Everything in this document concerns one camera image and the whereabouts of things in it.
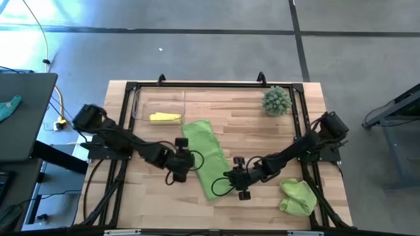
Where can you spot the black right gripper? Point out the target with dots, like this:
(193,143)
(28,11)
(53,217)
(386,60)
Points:
(244,178)

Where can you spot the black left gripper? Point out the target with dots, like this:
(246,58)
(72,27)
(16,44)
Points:
(180,162)

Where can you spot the yellow microfiber towel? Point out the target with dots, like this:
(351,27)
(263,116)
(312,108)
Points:
(164,118)

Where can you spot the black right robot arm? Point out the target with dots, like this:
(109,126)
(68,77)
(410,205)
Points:
(295,150)

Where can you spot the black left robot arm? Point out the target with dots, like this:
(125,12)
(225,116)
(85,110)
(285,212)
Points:
(124,141)

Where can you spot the light green microfiber towel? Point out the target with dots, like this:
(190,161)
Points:
(298,200)

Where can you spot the clear plastic basket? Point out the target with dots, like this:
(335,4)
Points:
(157,98)

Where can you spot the artificial potted plant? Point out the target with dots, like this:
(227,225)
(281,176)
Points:
(276,101)

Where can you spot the black desk crossbar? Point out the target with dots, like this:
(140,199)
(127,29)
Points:
(59,157)

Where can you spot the dark grey side desk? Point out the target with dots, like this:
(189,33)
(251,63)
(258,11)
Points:
(26,124)

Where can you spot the black grey equipment stand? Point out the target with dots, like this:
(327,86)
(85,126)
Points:
(393,111)

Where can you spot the teal cloth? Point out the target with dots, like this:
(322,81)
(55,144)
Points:
(8,108)

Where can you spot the black aluminium table frame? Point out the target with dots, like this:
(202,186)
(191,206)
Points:
(213,85)

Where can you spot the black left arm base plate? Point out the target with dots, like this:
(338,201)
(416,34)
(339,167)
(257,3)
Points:
(98,152)

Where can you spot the silver edge bracket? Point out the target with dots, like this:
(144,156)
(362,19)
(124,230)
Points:
(121,232)
(305,233)

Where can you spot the black frame clamp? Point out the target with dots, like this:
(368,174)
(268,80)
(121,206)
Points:
(262,78)
(161,78)

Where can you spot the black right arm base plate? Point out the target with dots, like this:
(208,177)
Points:
(328,155)

